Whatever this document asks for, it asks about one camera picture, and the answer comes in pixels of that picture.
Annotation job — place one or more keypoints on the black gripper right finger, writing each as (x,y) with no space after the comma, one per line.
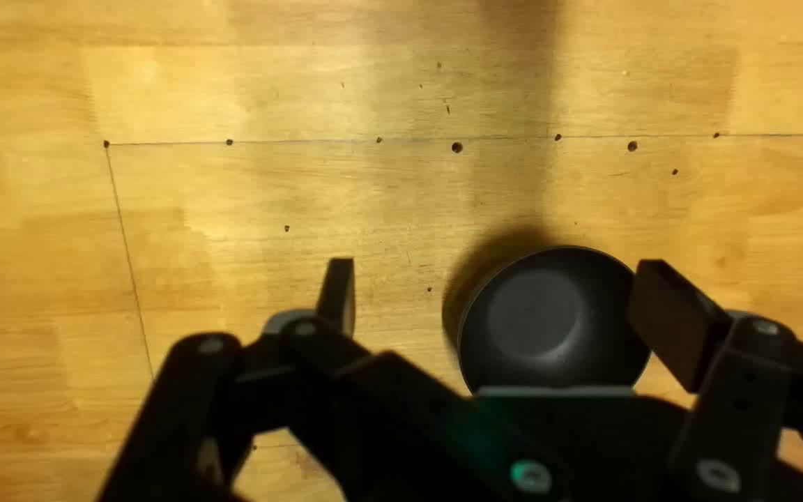
(745,391)

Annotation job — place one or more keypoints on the black bowl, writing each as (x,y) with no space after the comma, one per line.
(549,322)

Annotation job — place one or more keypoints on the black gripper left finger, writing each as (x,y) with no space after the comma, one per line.
(206,391)

